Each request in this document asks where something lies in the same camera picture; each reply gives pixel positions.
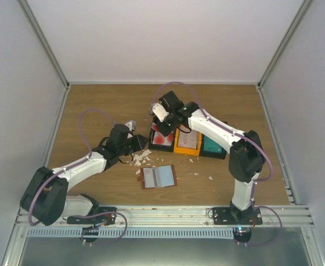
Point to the brown leather card holder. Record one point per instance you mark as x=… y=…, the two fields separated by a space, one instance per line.
x=157 y=177

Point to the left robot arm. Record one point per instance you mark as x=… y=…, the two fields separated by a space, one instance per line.
x=46 y=198

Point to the grey slotted cable duct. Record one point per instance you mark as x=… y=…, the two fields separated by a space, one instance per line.
x=205 y=233

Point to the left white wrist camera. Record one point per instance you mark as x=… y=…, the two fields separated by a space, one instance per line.
x=131 y=125

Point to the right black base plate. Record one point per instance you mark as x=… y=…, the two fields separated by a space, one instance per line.
x=243 y=222

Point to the orange bin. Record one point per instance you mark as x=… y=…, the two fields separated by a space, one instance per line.
x=185 y=151

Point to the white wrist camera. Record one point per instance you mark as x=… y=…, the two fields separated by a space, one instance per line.
x=131 y=125
x=159 y=111

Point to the black bin with red cards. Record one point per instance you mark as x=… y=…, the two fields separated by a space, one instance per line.
x=158 y=147

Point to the red circle card stack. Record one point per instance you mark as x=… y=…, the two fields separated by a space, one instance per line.
x=159 y=139

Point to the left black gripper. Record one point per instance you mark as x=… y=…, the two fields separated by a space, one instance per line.
x=140 y=143

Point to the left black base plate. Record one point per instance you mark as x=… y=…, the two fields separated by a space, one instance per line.
x=94 y=223

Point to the aluminium rail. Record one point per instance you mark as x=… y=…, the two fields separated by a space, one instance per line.
x=200 y=216

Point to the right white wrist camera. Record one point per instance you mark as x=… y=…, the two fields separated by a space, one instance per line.
x=159 y=111

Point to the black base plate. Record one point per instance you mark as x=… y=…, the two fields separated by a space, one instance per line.
x=94 y=223
x=243 y=222

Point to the white patterned card stack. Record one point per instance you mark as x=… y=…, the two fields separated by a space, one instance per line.
x=188 y=141

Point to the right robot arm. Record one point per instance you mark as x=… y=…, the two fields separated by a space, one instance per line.
x=245 y=151

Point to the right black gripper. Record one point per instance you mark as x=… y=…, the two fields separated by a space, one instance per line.
x=164 y=131

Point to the black bin with teal cards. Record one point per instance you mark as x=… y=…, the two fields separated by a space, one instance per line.
x=202 y=153

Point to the teal card stack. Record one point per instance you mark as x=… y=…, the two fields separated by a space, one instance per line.
x=211 y=146

